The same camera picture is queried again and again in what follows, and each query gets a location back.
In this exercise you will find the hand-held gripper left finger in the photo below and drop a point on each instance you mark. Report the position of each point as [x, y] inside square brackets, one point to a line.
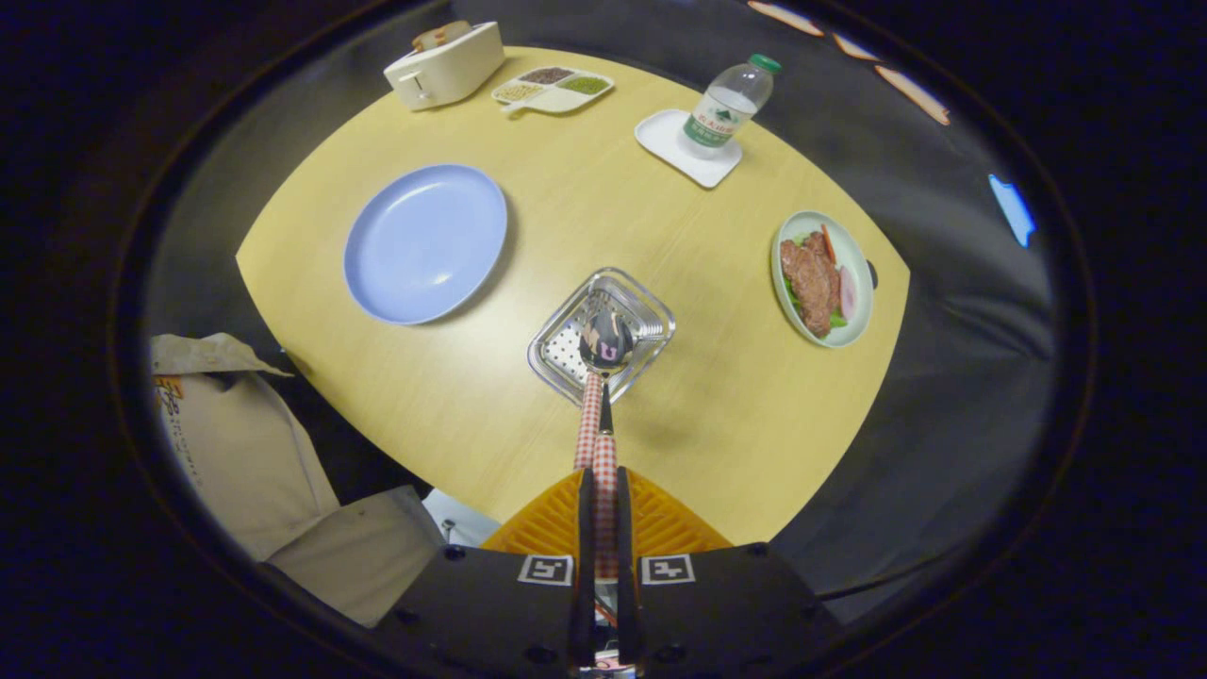
[585, 566]

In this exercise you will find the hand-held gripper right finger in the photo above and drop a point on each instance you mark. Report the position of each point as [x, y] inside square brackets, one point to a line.
[626, 566]

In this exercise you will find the sliced meat with vegetables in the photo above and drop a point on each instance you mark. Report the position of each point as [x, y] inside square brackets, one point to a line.
[811, 283]

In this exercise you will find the person's beige clothing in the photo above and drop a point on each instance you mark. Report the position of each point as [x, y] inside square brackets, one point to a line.
[245, 453]

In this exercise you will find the blue round plate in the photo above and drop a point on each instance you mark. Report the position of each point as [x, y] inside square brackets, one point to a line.
[424, 245]

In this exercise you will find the pale green oval plate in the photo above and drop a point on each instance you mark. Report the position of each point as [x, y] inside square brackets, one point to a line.
[853, 255]

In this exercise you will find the white square coaster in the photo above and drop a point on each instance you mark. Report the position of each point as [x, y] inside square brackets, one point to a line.
[669, 141]

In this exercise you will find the clear water bottle green cap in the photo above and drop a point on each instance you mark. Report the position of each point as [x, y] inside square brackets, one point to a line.
[721, 118]

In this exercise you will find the white divided dish with beans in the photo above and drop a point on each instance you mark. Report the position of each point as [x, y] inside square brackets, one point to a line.
[561, 97]

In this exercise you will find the white toaster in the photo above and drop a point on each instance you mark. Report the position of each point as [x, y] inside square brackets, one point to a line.
[453, 71]

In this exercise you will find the toasted bread slice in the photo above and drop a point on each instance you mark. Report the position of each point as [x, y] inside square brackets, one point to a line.
[429, 40]
[454, 30]

